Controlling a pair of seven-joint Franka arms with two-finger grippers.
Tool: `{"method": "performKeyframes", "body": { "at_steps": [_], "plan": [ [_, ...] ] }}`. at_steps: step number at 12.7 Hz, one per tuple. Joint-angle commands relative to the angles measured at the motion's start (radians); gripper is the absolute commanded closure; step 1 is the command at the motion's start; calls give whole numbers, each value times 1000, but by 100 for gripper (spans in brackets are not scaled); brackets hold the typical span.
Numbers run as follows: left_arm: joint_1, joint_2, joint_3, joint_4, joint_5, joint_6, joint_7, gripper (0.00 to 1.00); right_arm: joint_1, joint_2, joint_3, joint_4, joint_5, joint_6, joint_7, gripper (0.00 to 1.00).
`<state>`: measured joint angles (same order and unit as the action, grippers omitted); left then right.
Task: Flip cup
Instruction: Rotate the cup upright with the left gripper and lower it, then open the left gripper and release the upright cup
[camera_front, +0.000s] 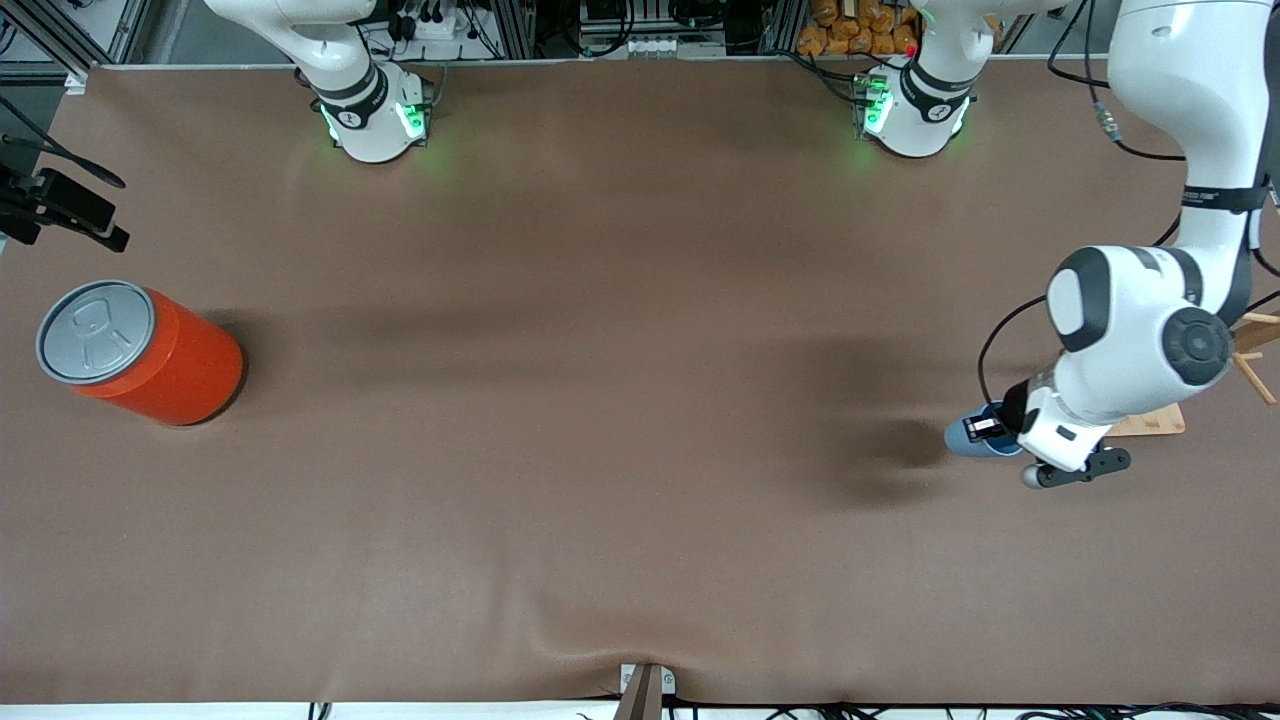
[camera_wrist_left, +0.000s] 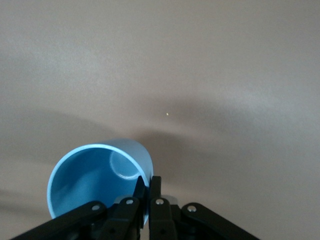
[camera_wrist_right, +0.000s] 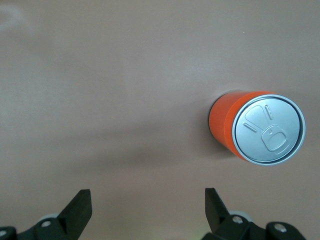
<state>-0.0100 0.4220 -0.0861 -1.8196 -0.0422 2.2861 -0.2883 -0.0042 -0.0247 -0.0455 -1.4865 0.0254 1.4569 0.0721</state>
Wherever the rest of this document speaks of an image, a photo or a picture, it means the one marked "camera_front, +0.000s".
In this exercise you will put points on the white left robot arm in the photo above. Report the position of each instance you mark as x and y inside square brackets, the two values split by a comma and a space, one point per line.
[1150, 320]

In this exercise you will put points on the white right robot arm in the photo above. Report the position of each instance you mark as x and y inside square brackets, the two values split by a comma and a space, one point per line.
[365, 120]

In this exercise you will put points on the orange can with grey lid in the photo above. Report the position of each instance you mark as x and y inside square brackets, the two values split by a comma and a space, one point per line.
[170, 370]

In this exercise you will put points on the orange packet pile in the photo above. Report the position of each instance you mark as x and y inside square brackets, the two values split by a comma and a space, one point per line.
[850, 35]

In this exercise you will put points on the metal edge bracket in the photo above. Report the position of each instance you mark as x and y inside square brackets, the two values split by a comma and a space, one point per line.
[645, 700]

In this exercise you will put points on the white connector strip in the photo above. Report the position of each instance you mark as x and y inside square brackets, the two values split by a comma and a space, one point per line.
[660, 45]

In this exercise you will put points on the brown table mat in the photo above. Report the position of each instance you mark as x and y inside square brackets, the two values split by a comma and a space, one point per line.
[640, 500]

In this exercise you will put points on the wooden cup rack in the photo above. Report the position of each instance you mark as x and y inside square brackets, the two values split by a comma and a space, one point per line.
[1150, 425]

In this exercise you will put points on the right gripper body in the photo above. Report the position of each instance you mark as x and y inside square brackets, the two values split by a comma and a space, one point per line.
[20, 197]

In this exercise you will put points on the aluminium frame post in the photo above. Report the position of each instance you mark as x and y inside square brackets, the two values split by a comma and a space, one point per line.
[90, 40]

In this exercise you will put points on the white power strip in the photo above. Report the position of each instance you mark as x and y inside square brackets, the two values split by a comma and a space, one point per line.
[440, 25]

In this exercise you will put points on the blue cup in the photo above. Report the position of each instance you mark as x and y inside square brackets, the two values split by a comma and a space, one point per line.
[990, 450]

